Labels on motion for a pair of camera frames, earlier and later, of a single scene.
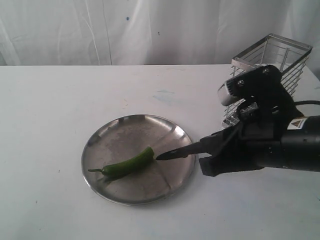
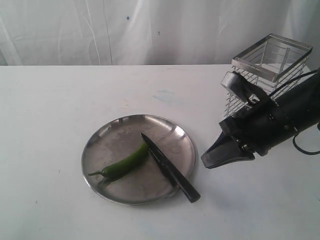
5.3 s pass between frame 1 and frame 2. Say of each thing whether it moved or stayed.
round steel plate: stayed
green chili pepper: moved
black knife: moved
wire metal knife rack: stayed
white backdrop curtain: stayed
